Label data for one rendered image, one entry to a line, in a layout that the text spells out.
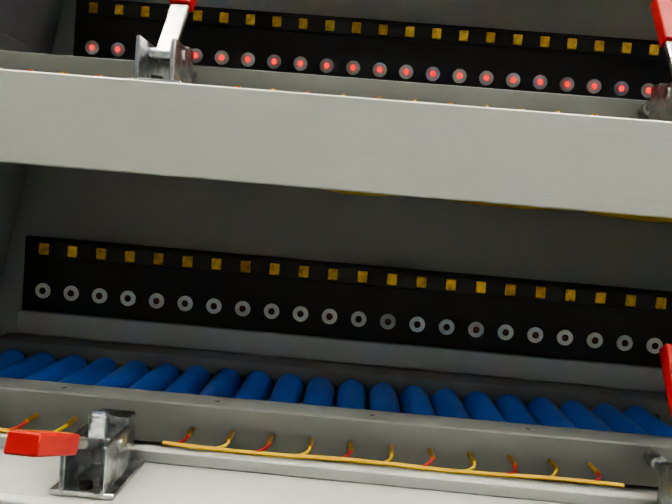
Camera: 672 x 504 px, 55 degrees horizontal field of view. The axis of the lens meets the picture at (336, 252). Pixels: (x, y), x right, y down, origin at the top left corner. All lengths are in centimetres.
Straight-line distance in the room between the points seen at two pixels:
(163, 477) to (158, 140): 16
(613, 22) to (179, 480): 49
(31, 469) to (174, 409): 7
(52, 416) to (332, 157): 20
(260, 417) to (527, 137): 19
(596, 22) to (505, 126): 30
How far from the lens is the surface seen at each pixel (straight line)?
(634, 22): 63
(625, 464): 38
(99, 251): 49
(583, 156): 33
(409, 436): 35
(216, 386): 40
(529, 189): 32
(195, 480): 33
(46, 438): 26
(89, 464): 34
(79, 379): 41
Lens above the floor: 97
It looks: 14 degrees up
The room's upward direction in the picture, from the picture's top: 5 degrees clockwise
